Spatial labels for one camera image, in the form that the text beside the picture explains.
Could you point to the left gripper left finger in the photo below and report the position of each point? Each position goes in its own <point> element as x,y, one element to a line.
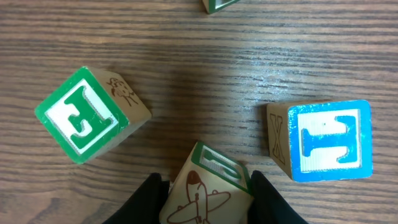
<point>145,204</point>

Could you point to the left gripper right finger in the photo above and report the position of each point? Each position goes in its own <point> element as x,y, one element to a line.
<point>269,207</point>

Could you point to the wooden block airplane drawing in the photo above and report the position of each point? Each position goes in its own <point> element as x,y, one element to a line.
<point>210,188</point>

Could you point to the blue letter T block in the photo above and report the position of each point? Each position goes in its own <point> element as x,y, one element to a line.
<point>321,140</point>

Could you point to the green letter block left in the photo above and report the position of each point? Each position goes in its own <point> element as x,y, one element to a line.
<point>92,112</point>

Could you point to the white block green side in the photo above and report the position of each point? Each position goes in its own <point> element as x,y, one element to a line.
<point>213,6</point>

